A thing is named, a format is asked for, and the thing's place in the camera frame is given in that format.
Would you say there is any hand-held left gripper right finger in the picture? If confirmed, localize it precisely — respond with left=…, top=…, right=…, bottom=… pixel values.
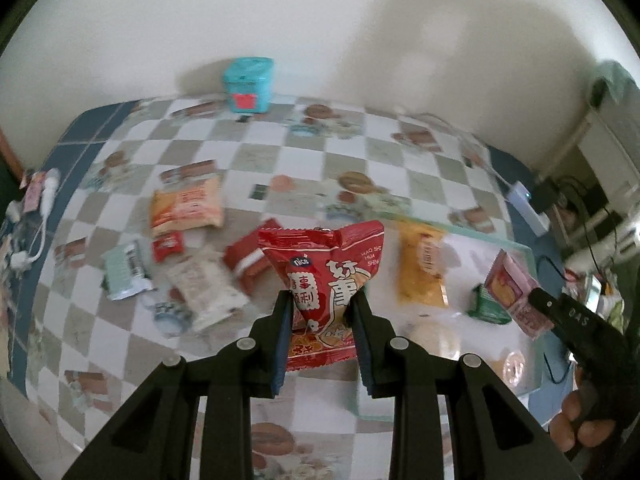
left=350, top=292, right=583, bottom=480

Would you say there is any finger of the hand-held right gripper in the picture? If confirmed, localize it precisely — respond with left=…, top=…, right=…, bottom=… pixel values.
left=529, top=286, right=627, bottom=362

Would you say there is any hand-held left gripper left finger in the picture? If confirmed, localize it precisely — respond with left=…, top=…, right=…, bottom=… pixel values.
left=62, top=291, right=295, bottom=480

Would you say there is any pink snack packet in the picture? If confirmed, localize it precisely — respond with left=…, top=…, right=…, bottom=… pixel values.
left=484, top=249, right=553, bottom=338

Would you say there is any red cartoon snack packet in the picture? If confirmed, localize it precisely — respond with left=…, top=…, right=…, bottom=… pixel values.
left=257, top=220, right=386, bottom=372

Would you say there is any dark green snack packet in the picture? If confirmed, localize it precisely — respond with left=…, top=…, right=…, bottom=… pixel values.
left=468, top=284, right=513, bottom=325

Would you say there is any dark red snack box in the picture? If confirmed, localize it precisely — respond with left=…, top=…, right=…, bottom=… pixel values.
left=223, top=217, right=281, bottom=295

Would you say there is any white snack packet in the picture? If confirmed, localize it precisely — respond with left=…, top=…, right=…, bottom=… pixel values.
left=165, top=252, right=250, bottom=332

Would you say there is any yellow snack packet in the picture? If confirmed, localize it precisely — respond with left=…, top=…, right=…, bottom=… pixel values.
left=396, top=222, right=449, bottom=307

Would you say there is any clear plastic tray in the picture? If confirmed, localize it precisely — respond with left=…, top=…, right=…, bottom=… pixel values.
left=352, top=222, right=556, bottom=421

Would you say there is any small red snack packet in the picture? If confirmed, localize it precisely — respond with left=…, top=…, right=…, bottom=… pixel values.
left=151, top=232, right=183, bottom=262

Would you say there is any orange snack packet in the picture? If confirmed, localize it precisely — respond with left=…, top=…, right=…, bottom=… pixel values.
left=150, top=176, right=224, bottom=237

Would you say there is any light green snack packet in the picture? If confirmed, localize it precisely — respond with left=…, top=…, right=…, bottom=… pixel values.
left=101, top=240, right=153, bottom=301

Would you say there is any person's right hand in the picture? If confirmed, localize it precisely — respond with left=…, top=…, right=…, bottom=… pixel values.
left=549, top=390, right=617, bottom=454

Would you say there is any white power strip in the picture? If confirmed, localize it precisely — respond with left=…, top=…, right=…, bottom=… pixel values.
left=505, top=182, right=548, bottom=237

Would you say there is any black power adapter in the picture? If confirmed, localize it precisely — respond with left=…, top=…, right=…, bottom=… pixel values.
left=530, top=177, right=566, bottom=213

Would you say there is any checkered printed tablecloth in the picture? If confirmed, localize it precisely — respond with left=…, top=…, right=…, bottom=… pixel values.
left=25, top=95, right=531, bottom=480

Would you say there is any green cloth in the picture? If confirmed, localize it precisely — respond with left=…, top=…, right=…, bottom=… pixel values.
left=592, top=60, right=636, bottom=108

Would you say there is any teal toy tin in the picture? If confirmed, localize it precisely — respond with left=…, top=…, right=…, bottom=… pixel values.
left=222, top=57, right=275, bottom=114

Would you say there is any small pink packet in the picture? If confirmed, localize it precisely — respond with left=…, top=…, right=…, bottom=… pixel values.
left=22, top=172, right=45, bottom=211

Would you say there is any blue plaid tablecloth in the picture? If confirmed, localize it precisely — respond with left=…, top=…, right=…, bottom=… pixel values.
left=7, top=100, right=576, bottom=396

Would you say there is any white chair frame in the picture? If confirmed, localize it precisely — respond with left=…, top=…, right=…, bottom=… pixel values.
left=575, top=105, right=640, bottom=196

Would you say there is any white power cable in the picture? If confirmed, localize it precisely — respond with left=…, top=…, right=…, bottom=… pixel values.
left=395, top=106, right=512, bottom=188

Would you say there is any white charger with cable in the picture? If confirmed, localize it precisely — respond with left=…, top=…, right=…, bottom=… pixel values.
left=9, top=168, right=62, bottom=271

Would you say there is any brown wooden post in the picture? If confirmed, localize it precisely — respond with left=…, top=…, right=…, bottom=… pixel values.
left=0, top=127, right=26, bottom=183

